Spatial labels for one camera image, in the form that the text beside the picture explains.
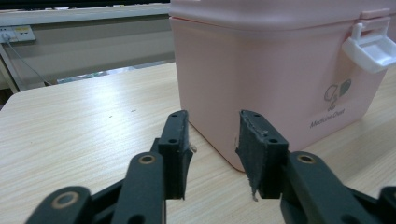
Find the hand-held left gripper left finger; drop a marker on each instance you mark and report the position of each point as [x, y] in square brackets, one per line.
[174, 155]

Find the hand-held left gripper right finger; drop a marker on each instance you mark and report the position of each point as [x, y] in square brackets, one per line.
[264, 161]

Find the white wall socket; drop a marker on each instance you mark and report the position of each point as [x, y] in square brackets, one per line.
[21, 33]

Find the pink plastic storage box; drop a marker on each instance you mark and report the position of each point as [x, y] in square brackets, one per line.
[249, 62]

